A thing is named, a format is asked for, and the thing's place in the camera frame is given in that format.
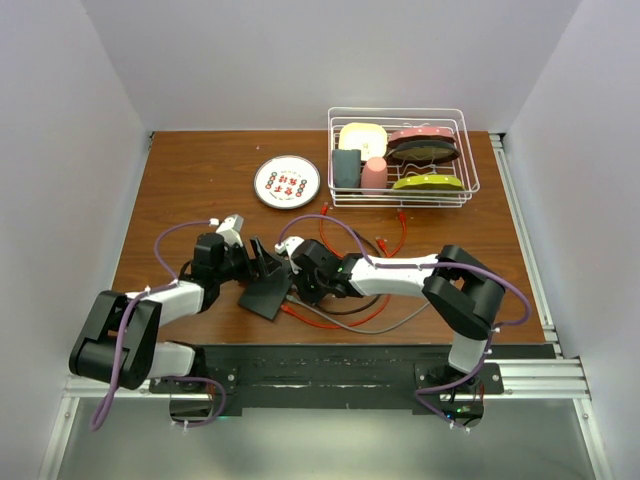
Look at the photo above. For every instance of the cream square bowl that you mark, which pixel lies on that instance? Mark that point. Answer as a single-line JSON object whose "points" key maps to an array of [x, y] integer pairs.
{"points": [[370, 139]]}

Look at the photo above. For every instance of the yellow-green plate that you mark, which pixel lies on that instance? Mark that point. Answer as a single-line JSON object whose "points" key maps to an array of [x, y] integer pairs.
{"points": [[428, 182]]}

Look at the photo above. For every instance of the pink cup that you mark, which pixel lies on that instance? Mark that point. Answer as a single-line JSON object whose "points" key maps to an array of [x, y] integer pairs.
{"points": [[374, 174]]}

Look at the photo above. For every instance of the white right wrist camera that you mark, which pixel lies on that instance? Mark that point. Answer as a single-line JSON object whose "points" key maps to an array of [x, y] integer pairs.
{"points": [[288, 246]]}

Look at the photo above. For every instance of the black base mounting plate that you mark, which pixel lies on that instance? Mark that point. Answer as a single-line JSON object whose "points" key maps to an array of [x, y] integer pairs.
{"points": [[324, 376]]}

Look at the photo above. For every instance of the aluminium frame rail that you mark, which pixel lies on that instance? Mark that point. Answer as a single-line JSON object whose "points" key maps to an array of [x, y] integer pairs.
{"points": [[559, 378]]}

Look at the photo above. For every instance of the black network switch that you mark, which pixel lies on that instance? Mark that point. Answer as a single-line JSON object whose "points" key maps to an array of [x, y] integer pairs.
{"points": [[265, 296]]}

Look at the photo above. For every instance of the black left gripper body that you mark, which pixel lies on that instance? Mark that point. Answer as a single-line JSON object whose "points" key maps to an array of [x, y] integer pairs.
{"points": [[236, 265]]}

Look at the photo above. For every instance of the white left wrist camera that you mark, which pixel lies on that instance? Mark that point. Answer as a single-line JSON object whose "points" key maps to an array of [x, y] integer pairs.
{"points": [[230, 230]]}

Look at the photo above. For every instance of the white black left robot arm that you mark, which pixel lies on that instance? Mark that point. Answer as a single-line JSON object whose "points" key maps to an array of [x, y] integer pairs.
{"points": [[118, 343]]}

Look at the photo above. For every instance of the white wire dish rack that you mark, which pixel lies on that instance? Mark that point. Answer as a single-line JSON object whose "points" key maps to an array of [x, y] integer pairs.
{"points": [[394, 119]]}

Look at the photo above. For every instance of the dark teal cup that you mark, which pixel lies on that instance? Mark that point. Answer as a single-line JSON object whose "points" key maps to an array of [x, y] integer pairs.
{"points": [[346, 167]]}

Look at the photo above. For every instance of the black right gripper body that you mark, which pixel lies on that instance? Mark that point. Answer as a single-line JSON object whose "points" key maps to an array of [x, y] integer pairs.
{"points": [[311, 286]]}

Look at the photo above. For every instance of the white patterned round plate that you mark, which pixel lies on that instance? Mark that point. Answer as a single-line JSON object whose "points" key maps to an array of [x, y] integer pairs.
{"points": [[287, 182]]}

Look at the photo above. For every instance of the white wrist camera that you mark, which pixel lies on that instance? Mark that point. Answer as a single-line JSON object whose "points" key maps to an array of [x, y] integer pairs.
{"points": [[288, 246], [230, 230]]}

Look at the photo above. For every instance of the pink plate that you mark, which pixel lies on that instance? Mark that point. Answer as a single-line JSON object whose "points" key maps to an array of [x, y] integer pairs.
{"points": [[425, 132]]}

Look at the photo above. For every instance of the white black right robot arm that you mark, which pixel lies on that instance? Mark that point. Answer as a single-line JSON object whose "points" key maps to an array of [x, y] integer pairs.
{"points": [[465, 294]]}

